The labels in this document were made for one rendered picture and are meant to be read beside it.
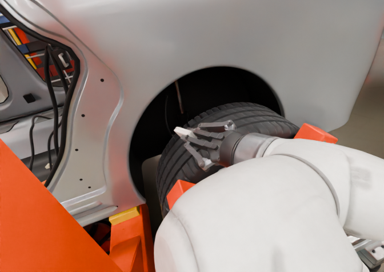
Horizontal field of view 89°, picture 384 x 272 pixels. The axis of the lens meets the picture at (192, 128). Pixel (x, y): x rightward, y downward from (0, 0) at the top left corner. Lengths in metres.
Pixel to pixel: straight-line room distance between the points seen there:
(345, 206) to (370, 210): 0.02
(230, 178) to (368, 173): 0.16
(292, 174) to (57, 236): 0.39
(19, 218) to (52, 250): 0.08
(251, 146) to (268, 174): 0.15
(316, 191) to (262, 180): 0.06
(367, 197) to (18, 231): 0.42
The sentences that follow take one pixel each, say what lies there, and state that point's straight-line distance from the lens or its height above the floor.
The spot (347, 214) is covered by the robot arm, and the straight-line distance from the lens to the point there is 0.28.
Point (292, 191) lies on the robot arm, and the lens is 0.18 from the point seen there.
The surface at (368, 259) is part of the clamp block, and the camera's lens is 0.72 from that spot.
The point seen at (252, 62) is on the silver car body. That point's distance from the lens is 0.83.
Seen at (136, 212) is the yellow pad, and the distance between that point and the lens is 1.09.
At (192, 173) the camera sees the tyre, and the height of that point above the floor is 1.11.
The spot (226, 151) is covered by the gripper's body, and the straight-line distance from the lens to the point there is 0.37.
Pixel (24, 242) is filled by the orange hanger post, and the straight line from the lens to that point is 0.39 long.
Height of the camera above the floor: 1.53
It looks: 33 degrees down
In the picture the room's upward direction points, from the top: 13 degrees counter-clockwise
